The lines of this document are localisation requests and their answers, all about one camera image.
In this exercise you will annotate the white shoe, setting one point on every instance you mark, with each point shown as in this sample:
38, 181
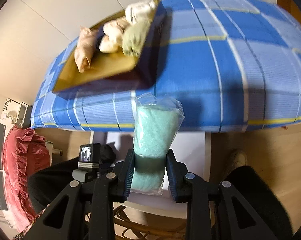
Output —
236, 158

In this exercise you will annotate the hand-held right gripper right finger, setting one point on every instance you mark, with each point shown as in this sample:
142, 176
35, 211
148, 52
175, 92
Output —
171, 180

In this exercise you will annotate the white metal stand foot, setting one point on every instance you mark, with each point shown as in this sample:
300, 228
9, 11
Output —
56, 151

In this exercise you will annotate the mint towel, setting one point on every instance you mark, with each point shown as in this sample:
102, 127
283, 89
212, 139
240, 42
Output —
153, 135

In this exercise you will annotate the rattan chair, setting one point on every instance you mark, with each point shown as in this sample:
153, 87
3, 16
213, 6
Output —
130, 220

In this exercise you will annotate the red satin cushion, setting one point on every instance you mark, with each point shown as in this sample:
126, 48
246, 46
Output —
20, 170

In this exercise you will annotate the cream cloth bundle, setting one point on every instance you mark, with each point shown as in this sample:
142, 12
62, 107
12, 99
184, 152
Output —
113, 30

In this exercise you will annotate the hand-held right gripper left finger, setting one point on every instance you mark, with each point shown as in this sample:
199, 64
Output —
129, 180

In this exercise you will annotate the person's right leg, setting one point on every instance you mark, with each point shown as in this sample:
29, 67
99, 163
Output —
260, 195

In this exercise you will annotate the white cloth bundle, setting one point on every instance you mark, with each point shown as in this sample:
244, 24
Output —
140, 10

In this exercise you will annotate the blue plaid bed sheet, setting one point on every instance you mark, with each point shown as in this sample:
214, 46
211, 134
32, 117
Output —
215, 67

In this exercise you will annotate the black cloth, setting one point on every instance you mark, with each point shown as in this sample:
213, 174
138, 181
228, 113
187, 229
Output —
107, 153

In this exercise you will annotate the pink floral cloth bundle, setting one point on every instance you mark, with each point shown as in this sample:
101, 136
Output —
84, 50

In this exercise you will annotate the red box with gold lining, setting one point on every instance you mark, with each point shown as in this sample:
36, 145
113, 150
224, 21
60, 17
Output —
145, 62

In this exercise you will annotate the dark floral garment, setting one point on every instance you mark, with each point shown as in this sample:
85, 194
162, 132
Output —
38, 216

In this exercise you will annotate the white drawer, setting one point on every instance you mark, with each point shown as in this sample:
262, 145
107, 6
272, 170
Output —
190, 145

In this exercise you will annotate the olive green cloth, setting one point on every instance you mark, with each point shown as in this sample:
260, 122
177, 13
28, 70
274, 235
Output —
135, 37

